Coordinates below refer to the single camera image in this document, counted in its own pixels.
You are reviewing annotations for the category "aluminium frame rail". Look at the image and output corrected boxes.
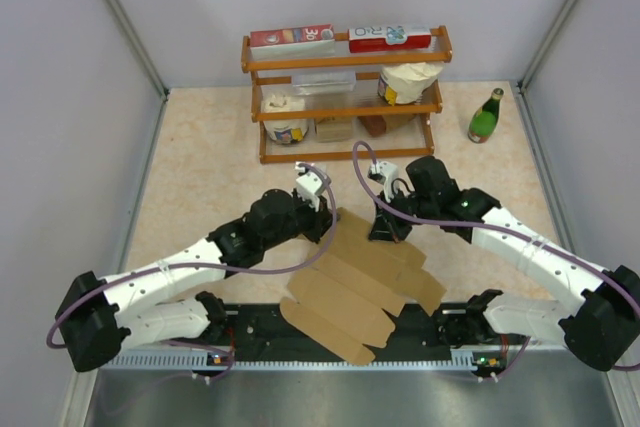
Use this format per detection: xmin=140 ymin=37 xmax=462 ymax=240
xmin=74 ymin=0 xmax=171 ymax=98

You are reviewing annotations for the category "red foil wrap box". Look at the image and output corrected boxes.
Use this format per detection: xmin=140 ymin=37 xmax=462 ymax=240
xmin=249 ymin=24 xmax=336 ymax=60

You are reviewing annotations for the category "grey cable duct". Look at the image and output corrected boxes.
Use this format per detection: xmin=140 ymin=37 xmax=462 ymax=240
xmin=101 ymin=348 xmax=500 ymax=372

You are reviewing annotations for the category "brown bread loaf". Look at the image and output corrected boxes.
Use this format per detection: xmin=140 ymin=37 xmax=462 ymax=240
xmin=359 ymin=114 xmax=415 ymax=138

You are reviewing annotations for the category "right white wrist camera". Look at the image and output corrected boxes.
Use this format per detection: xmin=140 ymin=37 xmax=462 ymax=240
xmin=367 ymin=160 xmax=399 ymax=203

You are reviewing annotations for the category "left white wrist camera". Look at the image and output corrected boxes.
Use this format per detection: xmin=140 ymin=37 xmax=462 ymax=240
xmin=294 ymin=161 xmax=331 ymax=212

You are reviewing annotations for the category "green glass bottle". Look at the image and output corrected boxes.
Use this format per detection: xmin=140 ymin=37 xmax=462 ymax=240
xmin=467 ymin=88 xmax=504 ymax=143

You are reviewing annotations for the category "red white wrap box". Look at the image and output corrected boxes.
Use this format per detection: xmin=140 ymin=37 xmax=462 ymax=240
xmin=348 ymin=24 xmax=432 ymax=54

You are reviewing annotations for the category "brown cardboard box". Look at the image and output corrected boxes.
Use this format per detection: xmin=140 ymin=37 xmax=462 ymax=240
xmin=279 ymin=208 xmax=446 ymax=366

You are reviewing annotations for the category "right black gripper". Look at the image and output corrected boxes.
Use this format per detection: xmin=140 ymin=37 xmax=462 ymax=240
xmin=367 ymin=186 xmax=437 ymax=244

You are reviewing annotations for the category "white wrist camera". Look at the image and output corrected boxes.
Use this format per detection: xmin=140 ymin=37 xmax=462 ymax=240
xmin=294 ymin=161 xmax=331 ymax=212
xmin=367 ymin=160 xmax=399 ymax=203

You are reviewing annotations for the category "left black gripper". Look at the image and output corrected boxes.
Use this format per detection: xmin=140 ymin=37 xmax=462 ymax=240
xmin=263 ymin=191 xmax=340 ymax=251

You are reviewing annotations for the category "large white flour bag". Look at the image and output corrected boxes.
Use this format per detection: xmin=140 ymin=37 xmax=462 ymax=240
xmin=377 ymin=62 xmax=444 ymax=105

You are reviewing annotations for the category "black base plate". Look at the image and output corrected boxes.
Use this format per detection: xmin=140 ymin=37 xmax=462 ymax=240
xmin=169 ymin=302 xmax=531 ymax=362

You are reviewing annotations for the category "tan block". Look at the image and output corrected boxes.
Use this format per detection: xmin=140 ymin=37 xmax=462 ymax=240
xmin=315 ymin=117 xmax=353 ymax=143

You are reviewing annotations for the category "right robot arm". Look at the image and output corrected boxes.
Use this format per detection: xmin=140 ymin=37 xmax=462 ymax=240
xmin=367 ymin=156 xmax=639 ymax=372

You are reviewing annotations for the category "wooden three-tier shelf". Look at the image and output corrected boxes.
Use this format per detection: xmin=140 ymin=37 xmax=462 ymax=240
xmin=241 ymin=25 xmax=453 ymax=164

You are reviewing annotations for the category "clear plastic container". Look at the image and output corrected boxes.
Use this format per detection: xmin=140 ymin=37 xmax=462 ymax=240
xmin=291 ymin=71 xmax=356 ymax=96

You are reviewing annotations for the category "small white flour bag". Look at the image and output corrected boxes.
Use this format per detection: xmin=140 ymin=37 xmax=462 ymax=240
xmin=260 ymin=90 xmax=311 ymax=146

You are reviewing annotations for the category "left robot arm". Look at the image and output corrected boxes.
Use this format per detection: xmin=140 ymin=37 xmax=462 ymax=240
xmin=54 ymin=189 xmax=337 ymax=373

